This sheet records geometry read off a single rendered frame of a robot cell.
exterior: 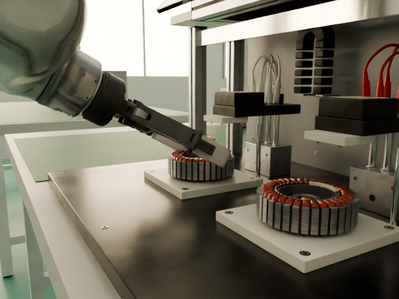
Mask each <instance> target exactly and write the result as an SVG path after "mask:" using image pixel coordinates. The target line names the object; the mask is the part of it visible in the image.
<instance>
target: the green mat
mask: <svg viewBox="0 0 399 299"><path fill-rule="evenodd" d="M207 135H212V136H213V137H215V142H217V143H218V144H220V145H222V146H224V147H226V125H209V126H207ZM151 136H152V135H151ZM151 136H148V135H146V134H145V133H141V132H139V131H122V132H105V133H88V134H79V135H62V136H45V137H35V138H18V139H13V140H14V142H15V144H16V146H17V148H18V149H19V151H20V153H21V155H22V157H23V159H24V161H25V163H26V165H27V167H28V169H29V171H30V173H31V175H32V176H33V178H34V181H35V182H45V181H48V172H54V171H65V170H75V169H81V168H91V167H101V166H112V165H118V164H128V163H138V162H144V161H154V160H165V159H168V155H169V154H171V153H173V152H174V151H176V150H175V149H173V148H171V147H168V146H167V145H165V144H162V143H161V142H159V141H156V140H155V139H153V138H151ZM245 142H246V127H244V128H243V143H242V151H244V150H245Z"/></svg>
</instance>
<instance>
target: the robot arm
mask: <svg viewBox="0 0 399 299"><path fill-rule="evenodd" d="M87 20H88V3H87V0H0V91H2V92H5V93H7V94H10V95H15V96H21V97H25V98H29V99H31V100H33V101H36V102H38V103H39V104H41V105H44V106H46V107H48V108H50V109H53V110H55V111H58V110H59V111H60V112H64V113H66V114H68V116H71V117H76V116H77V115H79V114H80V116H81V117H82V118H83V119H85V120H87V121H89V122H92V123H94V124H96V125H98V126H105V125H107V124H108V123H109V122H110V121H111V120H112V119H113V117H115V118H116V119H117V122H118V123H120V124H122V125H125V126H129V127H130V128H133V129H136V130H138V131H139V132H141V133H145V134H146V135H148V136H151V135H152V136H151V138H153V139H155V140H156V141H159V142H161V143H162V144H165V145H167V146H168V147H171V148H173V149H174V150H177V151H179V150H185V149H186V147H187V153H188V154H191V153H194V154H196V155H198V156H200V157H202V158H204V159H206V160H208V161H209V162H211V163H213V164H215V165H217V166H219V167H221V168H224V167H225V165H226V163H227V160H228V158H229V156H230V154H231V150H229V149H228V148H226V147H224V146H222V145H220V144H218V143H217V142H215V141H213V140H212V139H210V138H207V137H206V136H204V135H203V133H202V132H200V131H196V130H195V129H192V128H190V127H189V126H186V125H184V124H182V123H180V122H178V121H176V120H174V119H171V118H169V117H167V116H165V115H163V114H161V113H159V112H157V111H155V110H153V109H151V108H149V107H147V106H145V105H144V104H143V103H142V102H140V101H138V100H135V99H133V100H131V99H127V100H125V93H126V84H125V81H124V80H122V79H120V78H118V77H117V76H115V75H113V74H111V73H110V72H107V71H102V63H101V62H100V61H98V60H97V59H95V58H94V57H92V56H90V55H88V54H87V53H85V52H83V51H82V50H80V49H78V48H79V46H80V44H81V42H82V40H83V37H84V34H85V32H86V27H87Z"/></svg>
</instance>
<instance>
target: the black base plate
mask: <svg viewBox="0 0 399 299"><path fill-rule="evenodd" d="M161 168H168V159H165V160H154V161H144V162H138V163H128V164H118V165H112V166H101V167H91V168H81V169H75V170H65V171H54V172H48V173H47V178H48V183H49V185H50V187H51V188H52V190H53V191H54V193H55V195H56V196H57V198H58V199H59V201H60V203H61V204H62V206H63V207H64V209H65V210H66V212H67V214H68V215H69V217H70V219H71V220H72V221H73V223H74V225H75V226H76V228H77V230H78V231H79V232H80V234H81V236H82V237H83V239H84V241H85V242H86V243H87V245H88V247H89V248H90V250H91V252H92V253H93V254H94V257H95V258H96V259H97V261H98V263H99V264H100V266H101V267H102V269H103V270H104V272H105V274H106V275H107V277H108V278H109V280H110V282H111V283H112V285H113V286H114V288H115V290H116V291H117V293H118V294H119V296H120V297H121V299H399V241H398V242H395V243H392V244H389V245H386V246H384V247H380V248H378V249H375V250H371V251H369V252H366V253H363V254H361V255H357V256H354V257H351V258H348V259H345V260H342V261H340V262H337V263H333V264H331V265H328V266H324V267H322V268H319V269H316V270H314V271H310V272H307V273H303V272H301V271H300V270H298V269H296V268H294V267H293V266H291V265H290V264H288V263H286V262H285V261H283V260H281V259H279V258H278V257H276V256H274V255H273V254H271V253H270V252H268V251H266V250H264V249H263V248H261V247H259V246H258V245H256V244H255V243H253V242H251V241H249V240H248V239H247V238H244V237H243V236H241V235H240V234H238V233H236V232H235V231H233V230H231V229H230V228H228V227H226V226H225V225H223V224H221V223H220V222H218V221H216V212H217V211H222V210H225V209H231V208H237V207H240V206H246V205H252V204H255V203H257V188H258V187H252V188H247V189H241V190H234V191H231V192H224V193H218V194H213V195H207V196H200V197H196V198H190V199H183V200H181V199H180V198H178V197H177V196H175V195H173V194H171V193H170V192H168V191H166V190H165V189H163V188H162V187H160V186H158V185H156V184H155V183H153V182H151V181H150V180H148V179H146V178H145V177H144V171H146V170H155V169H161ZM293 177H294V178H296V179H297V178H302V179H303V181H304V179H305V178H309V180H310V181H311V179H316V180H317V181H318V180H323V181H329V182H335V183H336V184H341V185H342V186H346V187H347V188H349V183H350V177H349V176H345V175H342V174H338V173H333V172H330V171H326V170H322V169H319V168H315V167H311V166H307V165H304V164H299V163H296V162H292V161H291V167H290V174H285V175H281V176H274V177H268V176H265V175H262V174H260V178H262V179H263V184H264V183H266V182H269V181H270V180H275V179H285V178H289V179H291V178H293Z"/></svg>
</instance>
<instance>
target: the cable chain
mask: <svg viewBox="0 0 399 299"><path fill-rule="evenodd" d="M315 38H316V42H315V48H317V49H332V48H334V45H335V41H333V40H335V34H334V30H333V28H332V27H326V28H318V29H313V30H306V31H299V32H298V34H297V38H296V43H297V44H296V50H313V49H314V40H315ZM313 56H314V53H313V52H296V56H295V58H296V59H313ZM315 57H316V58H333V57H334V51H333V50H316V51H315ZM333 63H334V60H332V59H316V60H315V63H314V66H315V67H332V66H333ZM295 67H296V68H311V67H313V61H295ZM294 75H295V76H301V77H307V76H312V70H311V69H296V70H295V71H294ZM314 75H315V76H332V75H333V69H314ZM332 81H333V79H332V78H314V79H313V84H314V85H332ZM294 84H295V85H311V84H312V78H295V79H294ZM311 90H312V87H294V93H309V94H297V96H316V97H338V96H340V95H339V94H331V92H332V87H314V88H313V93H311Z"/></svg>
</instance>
